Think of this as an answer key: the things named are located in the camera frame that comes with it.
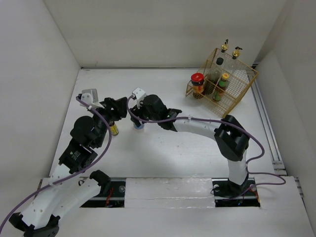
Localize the small yellow bottle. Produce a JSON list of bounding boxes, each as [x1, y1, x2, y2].
[[109, 121, 119, 136]]

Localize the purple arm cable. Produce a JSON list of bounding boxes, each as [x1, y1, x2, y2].
[[126, 95, 287, 202], [0, 96, 113, 224]]

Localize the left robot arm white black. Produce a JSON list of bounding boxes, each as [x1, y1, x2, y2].
[[8, 94, 127, 237]]

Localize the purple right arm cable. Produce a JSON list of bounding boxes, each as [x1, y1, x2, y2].
[[126, 95, 287, 202]]

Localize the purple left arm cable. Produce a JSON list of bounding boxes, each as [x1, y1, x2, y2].
[[0, 96, 113, 224]]

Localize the gold wire basket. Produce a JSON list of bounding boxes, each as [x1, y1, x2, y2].
[[186, 46, 258, 118]]

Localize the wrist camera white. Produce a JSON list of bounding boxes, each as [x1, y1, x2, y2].
[[79, 89, 104, 108], [132, 87, 147, 107]]

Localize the clear oil bottle dark contents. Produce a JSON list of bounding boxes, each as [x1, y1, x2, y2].
[[232, 46, 242, 60]]

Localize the red lid sauce jar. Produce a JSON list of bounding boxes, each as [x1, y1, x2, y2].
[[191, 73, 204, 99]]

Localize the green bottle yellow cap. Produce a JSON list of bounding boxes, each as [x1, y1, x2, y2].
[[212, 73, 230, 102]]

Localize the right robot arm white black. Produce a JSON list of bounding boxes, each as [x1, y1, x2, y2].
[[128, 91, 249, 198]]

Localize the clear oil bottle gold spout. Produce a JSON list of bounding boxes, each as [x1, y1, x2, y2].
[[221, 39, 229, 53]]

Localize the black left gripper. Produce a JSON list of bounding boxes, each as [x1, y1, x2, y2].
[[89, 96, 127, 147]]

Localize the dark soy sauce bottle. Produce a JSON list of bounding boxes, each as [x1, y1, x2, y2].
[[204, 57, 224, 95]]

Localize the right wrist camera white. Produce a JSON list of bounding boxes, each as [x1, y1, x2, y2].
[[132, 87, 147, 107]]

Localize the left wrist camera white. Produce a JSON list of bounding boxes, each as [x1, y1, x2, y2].
[[79, 89, 104, 108]]

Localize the white blue shaker silver lid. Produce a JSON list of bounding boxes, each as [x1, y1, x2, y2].
[[133, 121, 144, 130]]

